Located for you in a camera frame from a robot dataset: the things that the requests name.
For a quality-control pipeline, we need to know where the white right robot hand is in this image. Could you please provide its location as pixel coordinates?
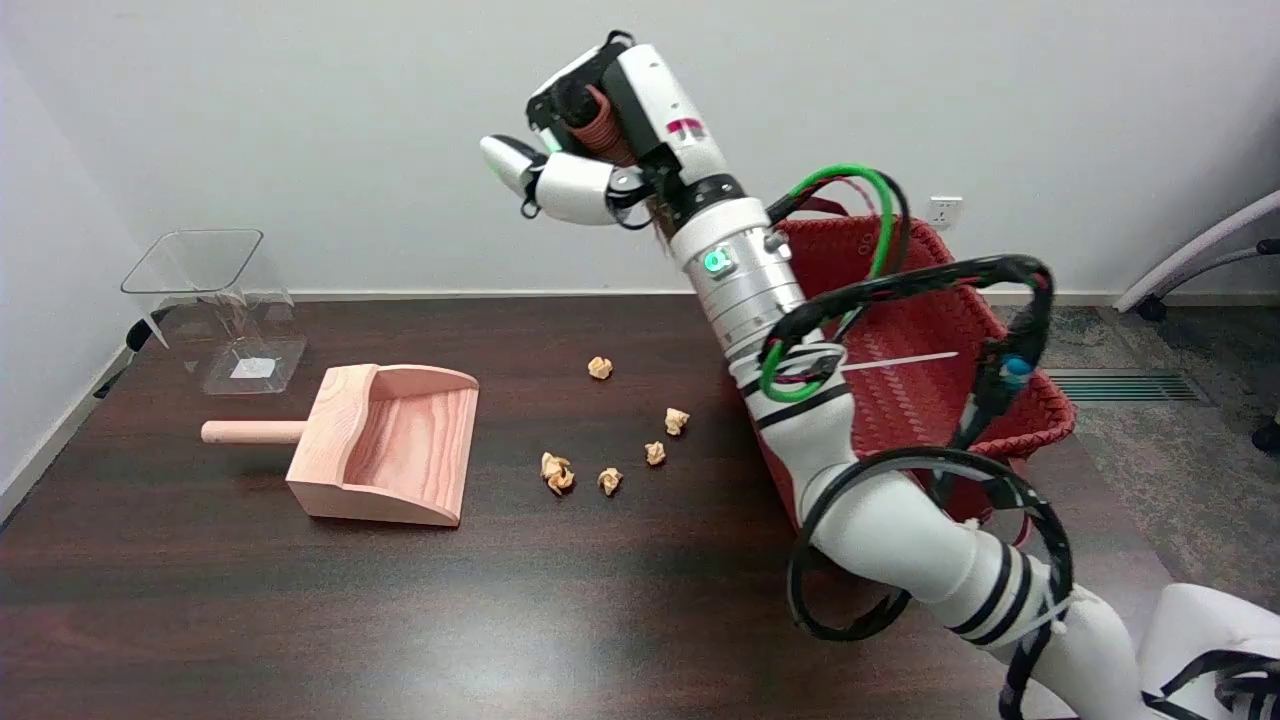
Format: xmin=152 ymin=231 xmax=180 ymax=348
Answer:
xmin=480 ymin=33 xmax=748 ymax=233

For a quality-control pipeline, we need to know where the brush with copper coil handle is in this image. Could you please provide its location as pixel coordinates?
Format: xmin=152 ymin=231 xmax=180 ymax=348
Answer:
xmin=575 ymin=85 xmax=673 ymax=256

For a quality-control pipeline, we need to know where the wooden dustpan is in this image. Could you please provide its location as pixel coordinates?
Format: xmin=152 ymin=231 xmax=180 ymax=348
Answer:
xmin=200 ymin=363 xmax=481 ymax=528

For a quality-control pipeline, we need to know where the white zip tie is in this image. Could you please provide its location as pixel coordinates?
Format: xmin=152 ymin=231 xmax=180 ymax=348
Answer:
xmin=840 ymin=351 xmax=959 ymax=370

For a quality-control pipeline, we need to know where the red woven basket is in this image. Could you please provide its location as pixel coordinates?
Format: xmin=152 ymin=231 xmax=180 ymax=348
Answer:
xmin=735 ymin=213 xmax=1078 ymax=531

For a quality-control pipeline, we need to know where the clear plastic container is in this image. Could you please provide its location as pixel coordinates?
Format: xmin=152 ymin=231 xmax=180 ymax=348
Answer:
xmin=120 ymin=228 xmax=308 ymax=396

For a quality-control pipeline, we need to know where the metal floor vent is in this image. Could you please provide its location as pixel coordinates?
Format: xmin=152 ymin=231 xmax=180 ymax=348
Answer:
xmin=1045 ymin=368 xmax=1216 ymax=406

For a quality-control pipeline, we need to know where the grey office chair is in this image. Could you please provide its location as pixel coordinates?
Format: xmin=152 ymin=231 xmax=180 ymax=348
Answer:
xmin=1113 ymin=188 xmax=1280 ymax=453

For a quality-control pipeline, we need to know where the black plastic part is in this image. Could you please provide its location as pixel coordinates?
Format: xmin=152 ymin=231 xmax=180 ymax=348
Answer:
xmin=93 ymin=312 xmax=176 ymax=401

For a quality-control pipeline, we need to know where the green cable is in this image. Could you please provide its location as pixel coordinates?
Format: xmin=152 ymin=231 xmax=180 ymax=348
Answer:
xmin=758 ymin=163 xmax=896 ymax=403

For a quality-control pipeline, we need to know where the thin red cable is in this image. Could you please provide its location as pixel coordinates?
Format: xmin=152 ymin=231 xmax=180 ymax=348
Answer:
xmin=820 ymin=175 xmax=891 ymax=216

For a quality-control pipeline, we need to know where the black braided cable bundle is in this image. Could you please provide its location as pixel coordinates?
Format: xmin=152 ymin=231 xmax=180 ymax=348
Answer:
xmin=758 ymin=253 xmax=1056 ymax=501

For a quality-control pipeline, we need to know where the black flat cable loop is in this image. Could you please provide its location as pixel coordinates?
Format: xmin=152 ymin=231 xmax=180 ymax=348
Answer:
xmin=785 ymin=445 xmax=1076 ymax=643

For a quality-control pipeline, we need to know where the thick black wrapped cable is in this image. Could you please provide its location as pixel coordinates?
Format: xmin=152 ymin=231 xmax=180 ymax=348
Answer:
xmin=1145 ymin=648 xmax=1280 ymax=720

